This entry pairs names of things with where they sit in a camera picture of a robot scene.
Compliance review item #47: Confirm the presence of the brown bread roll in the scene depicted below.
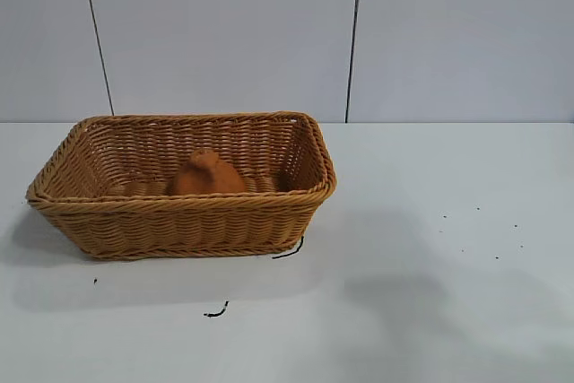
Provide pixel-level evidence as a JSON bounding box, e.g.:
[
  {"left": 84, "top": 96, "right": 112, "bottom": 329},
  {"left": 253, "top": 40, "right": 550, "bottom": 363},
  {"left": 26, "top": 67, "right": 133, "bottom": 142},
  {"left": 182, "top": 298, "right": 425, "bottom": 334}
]
[{"left": 166, "top": 149, "right": 248, "bottom": 196}]

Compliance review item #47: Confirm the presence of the brown woven wicker basket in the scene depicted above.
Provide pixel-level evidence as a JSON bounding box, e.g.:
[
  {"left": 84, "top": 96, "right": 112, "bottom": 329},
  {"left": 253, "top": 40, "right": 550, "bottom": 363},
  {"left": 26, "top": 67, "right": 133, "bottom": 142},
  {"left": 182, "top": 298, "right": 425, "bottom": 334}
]
[{"left": 25, "top": 109, "right": 338, "bottom": 261}]

